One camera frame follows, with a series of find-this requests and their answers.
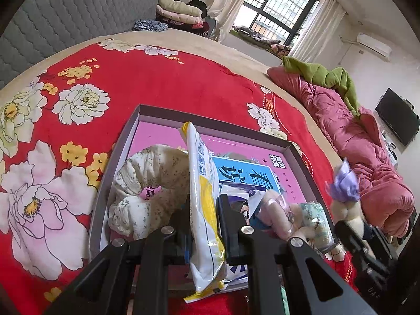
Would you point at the white curtain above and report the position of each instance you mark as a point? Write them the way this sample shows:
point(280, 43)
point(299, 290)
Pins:
point(321, 27)
point(224, 12)

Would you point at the yellow white wipes packet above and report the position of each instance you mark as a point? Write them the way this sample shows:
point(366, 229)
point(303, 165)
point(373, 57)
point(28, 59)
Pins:
point(208, 267)

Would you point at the cartoon printed snack packet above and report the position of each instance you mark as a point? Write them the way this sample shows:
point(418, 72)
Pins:
point(246, 199)

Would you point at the grey quilted headboard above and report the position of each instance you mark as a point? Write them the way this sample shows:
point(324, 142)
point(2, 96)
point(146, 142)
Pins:
point(41, 28)

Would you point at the black wall television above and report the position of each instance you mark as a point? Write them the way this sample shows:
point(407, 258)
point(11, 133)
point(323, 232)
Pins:
point(399, 116)

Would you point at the grey cardboard box tray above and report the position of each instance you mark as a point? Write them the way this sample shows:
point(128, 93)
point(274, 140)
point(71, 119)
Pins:
point(149, 126)

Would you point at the stack of folded blankets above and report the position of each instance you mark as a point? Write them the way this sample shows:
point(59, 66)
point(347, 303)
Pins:
point(191, 17)

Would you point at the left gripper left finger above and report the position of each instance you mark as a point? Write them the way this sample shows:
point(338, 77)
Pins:
point(178, 237)

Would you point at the pink plush bunny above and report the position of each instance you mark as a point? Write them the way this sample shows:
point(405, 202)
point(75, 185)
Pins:
point(286, 220)

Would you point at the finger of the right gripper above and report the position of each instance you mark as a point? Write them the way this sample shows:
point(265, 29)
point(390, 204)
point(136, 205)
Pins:
point(362, 256)
point(381, 247)

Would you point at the blue patterned cloth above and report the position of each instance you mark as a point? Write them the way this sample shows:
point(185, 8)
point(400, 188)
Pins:
point(149, 25)

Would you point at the white air conditioner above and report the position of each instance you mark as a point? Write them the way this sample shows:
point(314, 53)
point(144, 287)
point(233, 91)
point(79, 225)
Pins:
point(373, 44)

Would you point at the white curtain right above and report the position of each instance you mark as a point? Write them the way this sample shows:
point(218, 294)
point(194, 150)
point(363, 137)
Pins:
point(321, 27)

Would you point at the clothes on window sill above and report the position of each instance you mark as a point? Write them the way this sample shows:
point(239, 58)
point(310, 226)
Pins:
point(256, 39)

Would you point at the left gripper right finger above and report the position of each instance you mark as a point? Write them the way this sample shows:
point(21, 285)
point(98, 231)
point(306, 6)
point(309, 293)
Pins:
point(230, 225)

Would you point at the white floral scrunchie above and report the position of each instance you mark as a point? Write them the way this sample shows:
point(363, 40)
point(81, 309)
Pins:
point(150, 186)

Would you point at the pink quilted comforter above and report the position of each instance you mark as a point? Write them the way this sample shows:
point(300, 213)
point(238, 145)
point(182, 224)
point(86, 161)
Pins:
point(387, 202)

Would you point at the white curtain left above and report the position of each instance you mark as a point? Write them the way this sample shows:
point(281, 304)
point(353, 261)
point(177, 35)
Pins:
point(224, 12)

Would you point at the green blanket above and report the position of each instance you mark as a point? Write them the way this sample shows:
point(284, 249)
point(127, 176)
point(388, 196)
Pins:
point(337, 79)

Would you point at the black framed window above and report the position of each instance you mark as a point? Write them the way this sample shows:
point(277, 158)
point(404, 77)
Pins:
point(282, 20)

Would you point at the white plush bear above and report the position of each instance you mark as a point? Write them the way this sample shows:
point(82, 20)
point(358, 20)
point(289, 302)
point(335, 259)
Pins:
point(345, 193)

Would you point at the green tissue pack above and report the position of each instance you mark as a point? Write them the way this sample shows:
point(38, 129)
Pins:
point(314, 217)

